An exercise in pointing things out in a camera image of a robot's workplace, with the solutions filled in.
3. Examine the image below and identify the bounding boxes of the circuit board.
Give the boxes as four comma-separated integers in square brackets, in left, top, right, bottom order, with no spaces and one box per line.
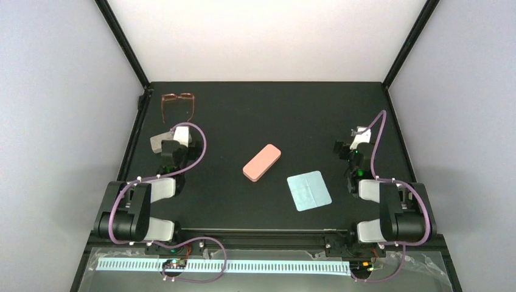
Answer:
[162,259,187,271]
[350,261,383,272]

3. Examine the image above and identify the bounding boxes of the right circuit board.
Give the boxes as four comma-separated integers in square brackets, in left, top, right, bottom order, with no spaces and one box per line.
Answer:
[350,261,383,272]

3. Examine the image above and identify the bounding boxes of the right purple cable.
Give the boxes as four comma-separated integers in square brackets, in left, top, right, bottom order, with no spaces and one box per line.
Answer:
[349,109,432,283]

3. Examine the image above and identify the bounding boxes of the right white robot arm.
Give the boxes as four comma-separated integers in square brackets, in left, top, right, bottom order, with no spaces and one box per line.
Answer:
[333,140,437,255]

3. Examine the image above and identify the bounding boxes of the left circuit board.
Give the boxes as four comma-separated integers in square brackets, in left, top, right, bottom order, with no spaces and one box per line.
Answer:
[162,259,187,271]

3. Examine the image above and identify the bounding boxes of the clear plastic sheet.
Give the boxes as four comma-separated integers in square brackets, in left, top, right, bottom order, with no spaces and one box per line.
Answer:
[74,248,457,291]

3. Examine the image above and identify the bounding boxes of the grey glasses case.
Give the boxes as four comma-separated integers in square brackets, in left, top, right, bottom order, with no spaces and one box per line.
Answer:
[150,132,173,153]

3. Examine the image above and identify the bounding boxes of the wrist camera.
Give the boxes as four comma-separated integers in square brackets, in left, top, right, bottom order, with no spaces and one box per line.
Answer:
[349,127,371,150]
[172,126,191,147]

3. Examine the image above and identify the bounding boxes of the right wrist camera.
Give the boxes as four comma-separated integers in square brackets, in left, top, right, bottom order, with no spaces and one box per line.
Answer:
[349,127,371,150]

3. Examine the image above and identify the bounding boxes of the white slotted cable duct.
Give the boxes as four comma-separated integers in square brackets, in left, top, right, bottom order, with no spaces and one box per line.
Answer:
[93,257,350,276]

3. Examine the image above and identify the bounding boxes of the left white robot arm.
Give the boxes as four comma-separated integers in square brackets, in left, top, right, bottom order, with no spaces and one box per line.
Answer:
[93,140,203,242]

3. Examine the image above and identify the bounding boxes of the brown translucent sunglasses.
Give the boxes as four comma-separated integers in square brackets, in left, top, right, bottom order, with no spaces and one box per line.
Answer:
[161,92,196,124]

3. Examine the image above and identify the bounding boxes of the black aluminium frame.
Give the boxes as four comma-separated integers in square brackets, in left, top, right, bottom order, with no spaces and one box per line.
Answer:
[68,0,464,292]

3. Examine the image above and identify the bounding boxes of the pink glasses case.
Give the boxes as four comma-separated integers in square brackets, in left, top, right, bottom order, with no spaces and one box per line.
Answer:
[242,144,282,182]

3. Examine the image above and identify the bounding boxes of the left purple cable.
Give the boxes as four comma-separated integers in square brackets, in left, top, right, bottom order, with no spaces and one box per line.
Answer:
[107,122,228,285]

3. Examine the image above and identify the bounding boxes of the purple cable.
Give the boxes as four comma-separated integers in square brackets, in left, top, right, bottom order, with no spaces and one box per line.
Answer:
[349,109,432,283]
[107,122,228,285]

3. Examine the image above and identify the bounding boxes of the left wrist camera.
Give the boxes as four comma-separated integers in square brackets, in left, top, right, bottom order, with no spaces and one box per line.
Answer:
[172,126,191,147]

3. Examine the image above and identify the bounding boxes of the right light blue cloth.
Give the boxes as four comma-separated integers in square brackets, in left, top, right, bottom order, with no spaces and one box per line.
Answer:
[287,170,332,212]

